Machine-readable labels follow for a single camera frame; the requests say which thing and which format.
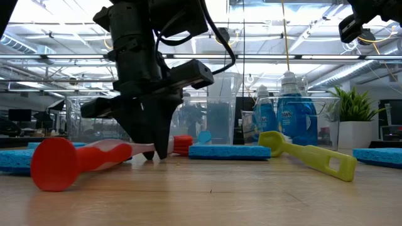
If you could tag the shallow clear plastic bin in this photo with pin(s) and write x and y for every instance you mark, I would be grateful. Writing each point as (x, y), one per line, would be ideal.
(91, 125)
(326, 125)

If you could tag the red dish brush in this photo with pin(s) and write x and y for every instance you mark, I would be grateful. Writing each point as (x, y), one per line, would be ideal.
(53, 164)

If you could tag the tall clear plastic bin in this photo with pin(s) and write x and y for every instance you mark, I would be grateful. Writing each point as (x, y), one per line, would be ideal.
(220, 119)

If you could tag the green plant white pot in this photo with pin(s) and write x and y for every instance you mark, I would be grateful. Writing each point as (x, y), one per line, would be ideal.
(351, 135)

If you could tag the blue sponge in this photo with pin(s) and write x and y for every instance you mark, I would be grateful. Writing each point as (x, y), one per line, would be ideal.
(229, 152)
(15, 161)
(380, 157)
(34, 145)

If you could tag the silver ventilation duct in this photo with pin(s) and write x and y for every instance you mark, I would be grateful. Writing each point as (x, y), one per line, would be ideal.
(351, 73)

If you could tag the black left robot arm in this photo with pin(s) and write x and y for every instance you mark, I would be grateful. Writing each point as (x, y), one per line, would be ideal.
(125, 22)

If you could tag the blue dish brush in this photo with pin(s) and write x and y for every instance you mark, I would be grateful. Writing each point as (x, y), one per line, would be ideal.
(204, 137)

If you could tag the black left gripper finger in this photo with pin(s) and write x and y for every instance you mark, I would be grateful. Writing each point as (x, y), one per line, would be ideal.
(165, 119)
(132, 119)

